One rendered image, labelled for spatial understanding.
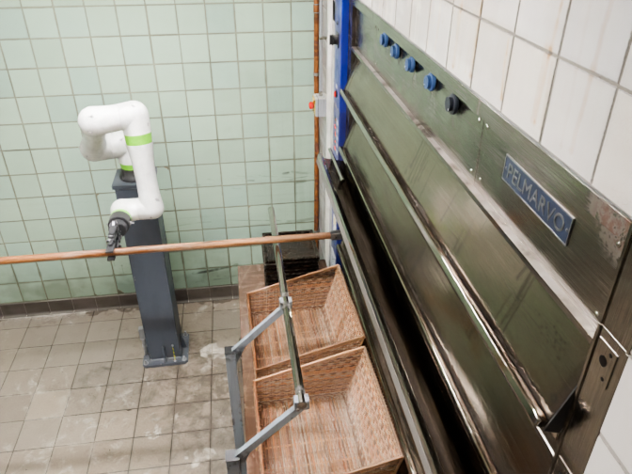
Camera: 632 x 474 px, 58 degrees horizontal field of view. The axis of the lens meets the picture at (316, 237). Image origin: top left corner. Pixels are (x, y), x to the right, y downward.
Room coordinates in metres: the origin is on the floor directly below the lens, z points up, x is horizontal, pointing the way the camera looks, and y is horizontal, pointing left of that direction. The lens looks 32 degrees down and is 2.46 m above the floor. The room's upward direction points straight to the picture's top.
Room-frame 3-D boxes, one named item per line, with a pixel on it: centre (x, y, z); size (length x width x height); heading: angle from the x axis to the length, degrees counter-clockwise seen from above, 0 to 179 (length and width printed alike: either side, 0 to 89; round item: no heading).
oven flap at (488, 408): (1.52, -0.28, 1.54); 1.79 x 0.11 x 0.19; 8
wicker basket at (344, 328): (2.06, 0.07, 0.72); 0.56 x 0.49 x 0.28; 10
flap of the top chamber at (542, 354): (1.52, -0.28, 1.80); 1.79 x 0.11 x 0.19; 8
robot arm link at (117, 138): (2.65, 0.94, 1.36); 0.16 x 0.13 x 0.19; 117
